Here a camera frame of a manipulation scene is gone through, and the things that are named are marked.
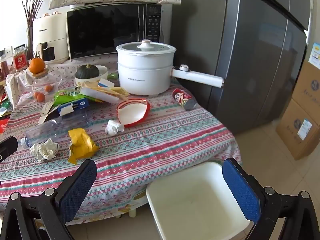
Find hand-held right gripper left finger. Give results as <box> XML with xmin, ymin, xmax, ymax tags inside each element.
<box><xmin>0</xmin><ymin>159</ymin><xmax>97</xmax><ymax>240</ymax></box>

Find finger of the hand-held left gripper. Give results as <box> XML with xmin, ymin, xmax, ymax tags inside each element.
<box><xmin>0</xmin><ymin>136</ymin><xmax>19</xmax><ymax>162</ymax></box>

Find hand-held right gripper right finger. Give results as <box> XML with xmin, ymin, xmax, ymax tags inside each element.
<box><xmin>222</xmin><ymin>157</ymin><xmax>320</xmax><ymax>240</ymax></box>

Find white paper ball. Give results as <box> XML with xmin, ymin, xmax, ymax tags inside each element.
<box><xmin>29</xmin><ymin>139</ymin><xmax>59</xmax><ymax>162</ymax></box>

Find yellow wrapper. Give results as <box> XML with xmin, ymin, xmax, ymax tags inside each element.
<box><xmin>68</xmin><ymin>127</ymin><xmax>100</xmax><ymax>165</ymax></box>

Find clear plastic bottle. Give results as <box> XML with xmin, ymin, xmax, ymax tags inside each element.
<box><xmin>19</xmin><ymin>110</ymin><xmax>90</xmax><ymax>148</ymax></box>

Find white plastic bin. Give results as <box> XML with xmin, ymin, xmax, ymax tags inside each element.
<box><xmin>146</xmin><ymin>162</ymin><xmax>252</xmax><ymax>240</ymax></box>

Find torn cardboard piece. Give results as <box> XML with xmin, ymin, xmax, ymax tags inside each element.
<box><xmin>37</xmin><ymin>102</ymin><xmax>60</xmax><ymax>125</ymax></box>

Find white tissue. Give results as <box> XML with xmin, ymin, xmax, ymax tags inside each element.
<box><xmin>105</xmin><ymin>119</ymin><xmax>125</xmax><ymax>136</ymax></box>

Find green snack bag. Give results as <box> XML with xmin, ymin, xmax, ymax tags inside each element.
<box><xmin>53</xmin><ymin>89</ymin><xmax>87</xmax><ymax>107</ymax></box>

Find blue cardboard box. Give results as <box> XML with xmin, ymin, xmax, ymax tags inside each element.
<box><xmin>57</xmin><ymin>97</ymin><xmax>90</xmax><ymax>115</ymax></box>

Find red rimmed paper bowl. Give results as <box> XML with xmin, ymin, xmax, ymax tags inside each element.
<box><xmin>117</xmin><ymin>98</ymin><xmax>151</xmax><ymax>128</ymax></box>

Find white cardboard piece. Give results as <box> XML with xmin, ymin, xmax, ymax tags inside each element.
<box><xmin>79</xmin><ymin>86</ymin><xmax>119</xmax><ymax>103</ymax></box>

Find brown paper bag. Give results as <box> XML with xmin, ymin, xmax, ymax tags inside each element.
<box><xmin>95</xmin><ymin>86</ymin><xmax>130</xmax><ymax>100</ymax></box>

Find white orange blue carton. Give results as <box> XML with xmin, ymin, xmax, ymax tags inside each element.
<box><xmin>98</xmin><ymin>78</ymin><xmax>115</xmax><ymax>89</ymax></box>

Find red cartoon can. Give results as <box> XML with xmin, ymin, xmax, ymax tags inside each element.
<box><xmin>172</xmin><ymin>87</ymin><xmax>197</xmax><ymax>111</ymax></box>

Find glass jar with wooden lid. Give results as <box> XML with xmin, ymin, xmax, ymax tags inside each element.
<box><xmin>25</xmin><ymin>69</ymin><xmax>62</xmax><ymax>92</ymax></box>

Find striped patterned tablecloth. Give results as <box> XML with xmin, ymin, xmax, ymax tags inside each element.
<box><xmin>0</xmin><ymin>75</ymin><xmax>242</xmax><ymax>222</ymax></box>

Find cardboard box with white label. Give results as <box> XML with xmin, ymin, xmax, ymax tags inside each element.
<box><xmin>276</xmin><ymin>99</ymin><xmax>320</xmax><ymax>160</ymax></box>

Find large orange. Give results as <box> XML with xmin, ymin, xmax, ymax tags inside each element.
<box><xmin>29</xmin><ymin>57</ymin><xmax>45</xmax><ymax>75</ymax></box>

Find red labelled jar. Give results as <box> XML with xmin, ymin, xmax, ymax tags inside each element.
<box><xmin>13</xmin><ymin>47</ymin><xmax>28</xmax><ymax>70</ymax></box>

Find glass vase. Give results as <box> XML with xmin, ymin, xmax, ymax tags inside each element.
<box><xmin>26</xmin><ymin>24</ymin><xmax>35</xmax><ymax>60</ymax></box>

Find dark green pumpkin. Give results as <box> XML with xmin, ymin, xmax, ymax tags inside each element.
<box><xmin>75</xmin><ymin>64</ymin><xmax>100</xmax><ymax>80</ymax></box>

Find cream air fryer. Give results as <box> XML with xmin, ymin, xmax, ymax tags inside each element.
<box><xmin>32</xmin><ymin>12</ymin><xmax>70</xmax><ymax>64</ymax></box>

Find white electric cooking pot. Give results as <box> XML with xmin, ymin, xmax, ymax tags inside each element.
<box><xmin>115</xmin><ymin>39</ymin><xmax>225</xmax><ymax>97</ymax></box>

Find grey refrigerator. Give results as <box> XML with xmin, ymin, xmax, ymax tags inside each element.
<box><xmin>172</xmin><ymin>0</ymin><xmax>310</xmax><ymax>135</ymax></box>

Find dried brown branches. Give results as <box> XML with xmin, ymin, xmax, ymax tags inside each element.
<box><xmin>19</xmin><ymin>0</ymin><xmax>47</xmax><ymax>26</ymax></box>

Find black microwave oven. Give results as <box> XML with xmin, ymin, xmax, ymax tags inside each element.
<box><xmin>66</xmin><ymin>3</ymin><xmax>162</xmax><ymax>62</ymax></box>

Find blue printed flat box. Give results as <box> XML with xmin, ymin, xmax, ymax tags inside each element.
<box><xmin>309</xmin><ymin>42</ymin><xmax>320</xmax><ymax>69</ymax></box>

